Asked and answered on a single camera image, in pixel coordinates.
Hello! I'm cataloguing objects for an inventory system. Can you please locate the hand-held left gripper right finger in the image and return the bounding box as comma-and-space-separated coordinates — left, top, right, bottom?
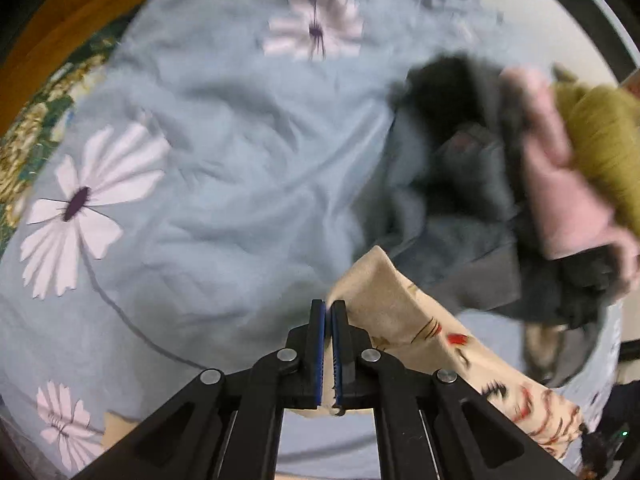
331, 300, 576, 480

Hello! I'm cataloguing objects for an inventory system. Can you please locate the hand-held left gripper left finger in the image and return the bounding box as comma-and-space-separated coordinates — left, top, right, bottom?
75, 300, 327, 480

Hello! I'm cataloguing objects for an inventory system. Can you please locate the beige printed garment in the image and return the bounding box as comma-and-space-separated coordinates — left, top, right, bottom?
102, 245, 583, 480

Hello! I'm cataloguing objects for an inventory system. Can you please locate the dark grey garment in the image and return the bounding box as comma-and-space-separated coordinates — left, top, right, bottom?
350, 60, 621, 388

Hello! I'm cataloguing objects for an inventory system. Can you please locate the blue floral bedsheet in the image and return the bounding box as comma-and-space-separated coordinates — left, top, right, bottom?
0, 0, 626, 480

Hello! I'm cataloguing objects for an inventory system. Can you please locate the pink garment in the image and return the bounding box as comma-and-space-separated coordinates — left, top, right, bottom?
500, 65, 640, 296

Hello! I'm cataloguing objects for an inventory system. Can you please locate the olive green garment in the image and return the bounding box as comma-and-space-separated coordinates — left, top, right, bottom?
550, 62, 640, 236

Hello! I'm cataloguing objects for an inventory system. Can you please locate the black garment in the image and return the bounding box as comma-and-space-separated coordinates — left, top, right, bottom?
390, 52, 506, 151

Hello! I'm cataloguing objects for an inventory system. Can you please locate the green floral quilt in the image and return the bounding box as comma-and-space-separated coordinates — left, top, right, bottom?
0, 15, 131, 241

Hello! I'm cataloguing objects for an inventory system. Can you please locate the wooden furniture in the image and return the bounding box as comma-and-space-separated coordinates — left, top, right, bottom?
0, 0, 181, 136

